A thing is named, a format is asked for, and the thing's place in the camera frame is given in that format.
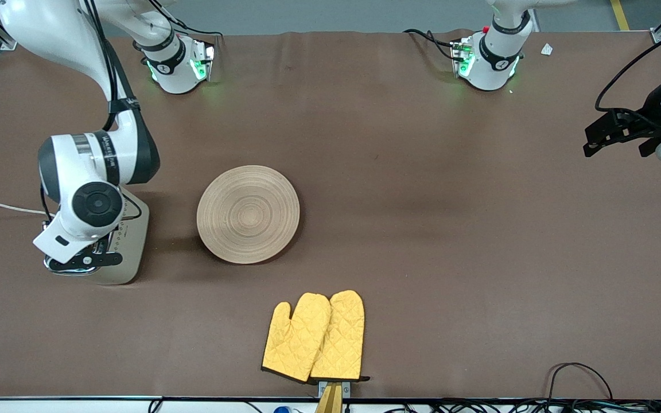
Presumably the chrome two-slot toaster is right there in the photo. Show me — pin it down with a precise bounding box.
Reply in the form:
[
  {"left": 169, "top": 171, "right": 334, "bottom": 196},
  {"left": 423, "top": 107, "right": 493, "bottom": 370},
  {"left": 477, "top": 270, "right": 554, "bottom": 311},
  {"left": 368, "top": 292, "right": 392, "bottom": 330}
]
[{"left": 44, "top": 189, "right": 150, "bottom": 286}]

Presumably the round wooden ridged plate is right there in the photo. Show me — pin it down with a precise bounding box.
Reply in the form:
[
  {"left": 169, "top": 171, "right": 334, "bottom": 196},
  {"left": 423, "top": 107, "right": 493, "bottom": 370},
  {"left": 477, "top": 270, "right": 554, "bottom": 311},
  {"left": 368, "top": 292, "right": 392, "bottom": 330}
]
[{"left": 196, "top": 165, "right": 301, "bottom": 265}]

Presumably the yellow quilted oven mitt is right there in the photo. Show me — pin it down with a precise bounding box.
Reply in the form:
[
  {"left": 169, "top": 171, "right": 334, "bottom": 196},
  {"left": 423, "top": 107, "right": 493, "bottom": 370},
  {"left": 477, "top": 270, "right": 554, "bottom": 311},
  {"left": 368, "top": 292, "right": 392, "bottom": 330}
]
[
  {"left": 262, "top": 293, "right": 332, "bottom": 383},
  {"left": 310, "top": 290, "right": 370, "bottom": 383}
]

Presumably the brown table cover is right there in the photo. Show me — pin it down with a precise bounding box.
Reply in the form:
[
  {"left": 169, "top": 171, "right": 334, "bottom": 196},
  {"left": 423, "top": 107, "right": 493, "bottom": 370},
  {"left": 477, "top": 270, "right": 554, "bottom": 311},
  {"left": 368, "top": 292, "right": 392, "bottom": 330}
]
[{"left": 0, "top": 29, "right": 661, "bottom": 400}]

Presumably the yellow wooden stick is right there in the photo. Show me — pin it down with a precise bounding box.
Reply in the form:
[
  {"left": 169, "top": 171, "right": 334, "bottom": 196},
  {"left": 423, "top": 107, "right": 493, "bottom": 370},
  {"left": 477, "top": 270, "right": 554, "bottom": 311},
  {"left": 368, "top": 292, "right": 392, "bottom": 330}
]
[{"left": 315, "top": 383, "right": 344, "bottom": 413}]

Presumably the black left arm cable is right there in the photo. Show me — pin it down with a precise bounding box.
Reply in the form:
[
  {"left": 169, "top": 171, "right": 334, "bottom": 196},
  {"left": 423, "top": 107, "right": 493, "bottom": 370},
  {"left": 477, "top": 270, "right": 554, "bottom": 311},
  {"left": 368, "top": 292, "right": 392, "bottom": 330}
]
[{"left": 594, "top": 14, "right": 661, "bottom": 112}]

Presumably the white table edge rail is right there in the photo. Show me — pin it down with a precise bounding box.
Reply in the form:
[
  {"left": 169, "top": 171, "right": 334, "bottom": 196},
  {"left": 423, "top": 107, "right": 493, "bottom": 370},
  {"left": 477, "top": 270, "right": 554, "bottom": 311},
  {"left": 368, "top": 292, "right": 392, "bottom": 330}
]
[{"left": 0, "top": 396, "right": 661, "bottom": 413}]

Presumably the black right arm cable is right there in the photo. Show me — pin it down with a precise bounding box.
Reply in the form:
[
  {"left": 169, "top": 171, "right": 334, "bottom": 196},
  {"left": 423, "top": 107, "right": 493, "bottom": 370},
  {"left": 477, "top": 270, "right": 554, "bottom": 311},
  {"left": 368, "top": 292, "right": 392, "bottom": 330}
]
[{"left": 41, "top": 0, "right": 143, "bottom": 223}]

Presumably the black arm base cable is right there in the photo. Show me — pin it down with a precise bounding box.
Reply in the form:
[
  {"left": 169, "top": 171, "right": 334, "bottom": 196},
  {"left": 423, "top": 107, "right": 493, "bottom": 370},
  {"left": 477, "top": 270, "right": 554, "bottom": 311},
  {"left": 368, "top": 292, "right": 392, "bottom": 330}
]
[{"left": 403, "top": 29, "right": 458, "bottom": 61}]

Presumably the black looped cable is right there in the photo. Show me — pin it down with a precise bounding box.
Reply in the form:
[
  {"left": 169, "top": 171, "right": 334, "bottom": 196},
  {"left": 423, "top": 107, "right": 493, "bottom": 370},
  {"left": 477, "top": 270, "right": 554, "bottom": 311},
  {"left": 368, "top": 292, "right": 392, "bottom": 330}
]
[{"left": 547, "top": 363, "right": 614, "bottom": 402}]

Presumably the small metal bracket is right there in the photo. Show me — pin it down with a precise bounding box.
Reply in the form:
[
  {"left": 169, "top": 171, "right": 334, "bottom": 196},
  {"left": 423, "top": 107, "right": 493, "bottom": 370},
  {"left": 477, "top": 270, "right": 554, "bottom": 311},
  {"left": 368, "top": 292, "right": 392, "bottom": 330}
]
[{"left": 318, "top": 380, "right": 351, "bottom": 398}]

